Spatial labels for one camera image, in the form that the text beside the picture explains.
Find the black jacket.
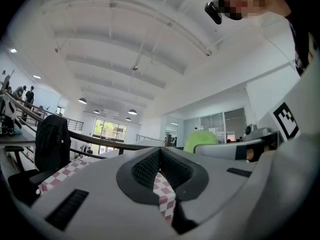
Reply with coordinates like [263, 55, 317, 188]
[34, 113, 72, 172]

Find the person's black printed shirt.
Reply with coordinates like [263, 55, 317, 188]
[284, 11, 320, 78]

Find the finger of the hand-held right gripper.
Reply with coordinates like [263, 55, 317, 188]
[194, 132, 280, 163]

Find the glass office partition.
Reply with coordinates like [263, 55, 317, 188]
[183, 107, 248, 145]

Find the black head camera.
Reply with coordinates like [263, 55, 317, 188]
[204, 0, 223, 25]

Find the black metal railing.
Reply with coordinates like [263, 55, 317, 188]
[0, 87, 161, 160]

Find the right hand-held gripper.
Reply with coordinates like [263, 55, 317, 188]
[258, 58, 320, 150]

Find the right gripper fisheye camera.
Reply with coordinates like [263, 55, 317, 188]
[244, 123, 273, 141]

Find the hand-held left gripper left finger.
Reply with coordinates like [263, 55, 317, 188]
[31, 146, 176, 240]

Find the green lettuce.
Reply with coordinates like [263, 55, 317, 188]
[183, 130, 220, 154]

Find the red white checkered tablecloth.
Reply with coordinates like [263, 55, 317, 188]
[37, 157, 177, 220]

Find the large window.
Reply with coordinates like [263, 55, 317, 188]
[92, 118, 128, 144]

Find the grey metal railing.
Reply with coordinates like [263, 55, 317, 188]
[23, 103, 85, 133]

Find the black office chair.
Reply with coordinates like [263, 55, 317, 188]
[4, 113, 72, 206]

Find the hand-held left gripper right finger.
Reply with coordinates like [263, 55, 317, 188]
[159, 146, 261, 235]

